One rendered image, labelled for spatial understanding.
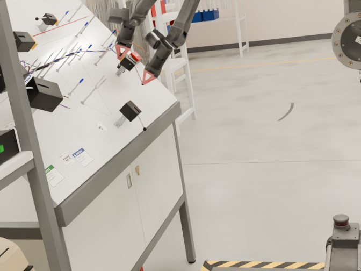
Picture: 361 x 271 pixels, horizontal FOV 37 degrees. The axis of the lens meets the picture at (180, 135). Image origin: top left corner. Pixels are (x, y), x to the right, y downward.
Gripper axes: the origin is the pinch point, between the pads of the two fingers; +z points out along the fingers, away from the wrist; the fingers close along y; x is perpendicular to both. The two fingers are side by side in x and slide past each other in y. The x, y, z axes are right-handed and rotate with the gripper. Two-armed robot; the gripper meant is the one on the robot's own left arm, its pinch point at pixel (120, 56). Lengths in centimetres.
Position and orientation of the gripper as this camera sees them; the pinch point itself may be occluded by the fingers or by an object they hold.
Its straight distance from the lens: 230.1
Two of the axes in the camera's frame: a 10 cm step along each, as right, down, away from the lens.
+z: -3.0, 8.1, 5.0
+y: -0.6, 5.1, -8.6
